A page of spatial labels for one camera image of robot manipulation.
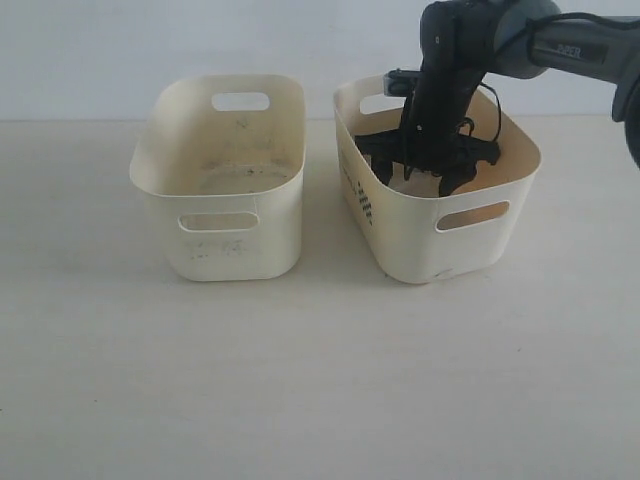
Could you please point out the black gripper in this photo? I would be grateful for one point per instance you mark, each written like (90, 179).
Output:
(457, 45)

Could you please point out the cream plastic bin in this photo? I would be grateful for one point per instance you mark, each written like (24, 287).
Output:
(415, 236)
(219, 169)

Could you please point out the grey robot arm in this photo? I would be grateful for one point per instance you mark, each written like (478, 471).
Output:
(534, 36)

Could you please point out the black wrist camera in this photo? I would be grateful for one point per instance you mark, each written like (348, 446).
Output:
(400, 82)

